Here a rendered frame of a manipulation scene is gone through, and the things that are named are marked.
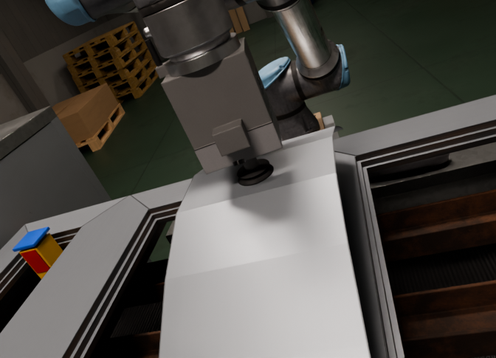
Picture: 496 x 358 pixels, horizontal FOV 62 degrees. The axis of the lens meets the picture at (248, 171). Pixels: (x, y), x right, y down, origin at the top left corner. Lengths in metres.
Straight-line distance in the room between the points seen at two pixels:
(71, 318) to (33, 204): 0.63
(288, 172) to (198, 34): 0.17
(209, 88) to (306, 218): 0.15
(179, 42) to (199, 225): 0.18
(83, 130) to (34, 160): 3.58
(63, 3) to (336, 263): 0.40
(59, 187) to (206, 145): 1.03
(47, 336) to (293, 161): 0.49
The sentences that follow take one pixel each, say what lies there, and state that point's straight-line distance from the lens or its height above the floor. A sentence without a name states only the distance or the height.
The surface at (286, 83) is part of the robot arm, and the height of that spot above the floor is 0.89.
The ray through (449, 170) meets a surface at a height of 0.68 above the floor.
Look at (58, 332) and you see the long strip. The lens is 0.74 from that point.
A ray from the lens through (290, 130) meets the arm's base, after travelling 1.20.
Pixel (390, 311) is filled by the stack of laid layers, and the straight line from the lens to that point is 0.52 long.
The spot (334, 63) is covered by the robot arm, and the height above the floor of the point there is 0.91.
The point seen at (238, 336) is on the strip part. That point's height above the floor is 0.97.
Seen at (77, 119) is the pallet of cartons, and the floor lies 0.39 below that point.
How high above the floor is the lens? 1.23
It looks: 26 degrees down
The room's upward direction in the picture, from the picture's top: 24 degrees counter-clockwise
